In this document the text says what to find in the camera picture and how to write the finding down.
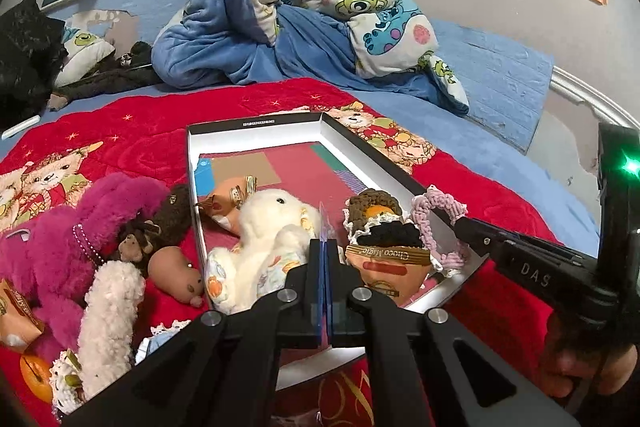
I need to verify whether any white lamb plush toy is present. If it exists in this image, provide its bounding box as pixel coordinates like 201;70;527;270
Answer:
205;188;323;313

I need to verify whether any dark brown garment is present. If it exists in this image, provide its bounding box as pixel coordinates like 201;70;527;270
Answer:
47;42;161;112

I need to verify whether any black cardboard box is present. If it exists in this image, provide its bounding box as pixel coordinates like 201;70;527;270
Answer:
186;111;493;392

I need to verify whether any white green crochet scrunchie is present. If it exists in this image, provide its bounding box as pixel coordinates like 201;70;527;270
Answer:
51;349;83;415

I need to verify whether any black white crochet scrunchie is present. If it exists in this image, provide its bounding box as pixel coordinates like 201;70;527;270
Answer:
350;217;443;273

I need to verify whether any red printed blanket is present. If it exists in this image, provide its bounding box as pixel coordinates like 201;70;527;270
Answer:
0;77;563;427

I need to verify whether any black jacket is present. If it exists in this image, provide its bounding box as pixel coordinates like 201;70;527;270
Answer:
0;0;68;132

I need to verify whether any person's right hand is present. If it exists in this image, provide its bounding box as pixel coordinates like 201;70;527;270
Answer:
537;307;640;403

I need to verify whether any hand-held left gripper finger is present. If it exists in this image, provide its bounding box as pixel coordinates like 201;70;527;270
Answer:
62;239;325;427
324;239;581;427

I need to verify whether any white fluffy scrunchie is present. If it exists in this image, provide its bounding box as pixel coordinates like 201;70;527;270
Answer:
77;259;147;400

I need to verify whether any white stick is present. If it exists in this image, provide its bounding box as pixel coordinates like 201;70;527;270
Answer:
1;116;41;141

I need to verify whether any brown crochet scrunchie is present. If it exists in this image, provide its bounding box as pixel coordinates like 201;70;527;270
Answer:
345;188;403;228

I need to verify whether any brown monkey plush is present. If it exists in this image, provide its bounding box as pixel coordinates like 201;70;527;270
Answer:
117;184;193;265

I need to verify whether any small monster print pillow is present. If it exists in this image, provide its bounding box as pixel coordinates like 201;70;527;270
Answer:
52;27;116;88

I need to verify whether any orange triangular snack packet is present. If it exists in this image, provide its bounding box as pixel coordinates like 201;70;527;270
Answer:
0;279;46;348
197;176;258;235
345;244;433;308

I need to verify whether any round blue bed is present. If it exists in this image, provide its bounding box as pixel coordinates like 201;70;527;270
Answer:
0;0;640;288

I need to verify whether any magenta plush toy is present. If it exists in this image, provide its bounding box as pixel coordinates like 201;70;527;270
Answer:
0;172;171;358

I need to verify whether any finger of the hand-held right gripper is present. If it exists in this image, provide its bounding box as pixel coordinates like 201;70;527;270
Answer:
451;223;504;264
451;217;584;266

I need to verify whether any pink crochet scrunchie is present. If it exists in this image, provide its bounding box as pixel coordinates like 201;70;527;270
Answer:
411;187;471;270

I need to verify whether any blue monster print blanket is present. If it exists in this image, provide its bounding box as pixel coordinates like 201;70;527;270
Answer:
151;0;471;115

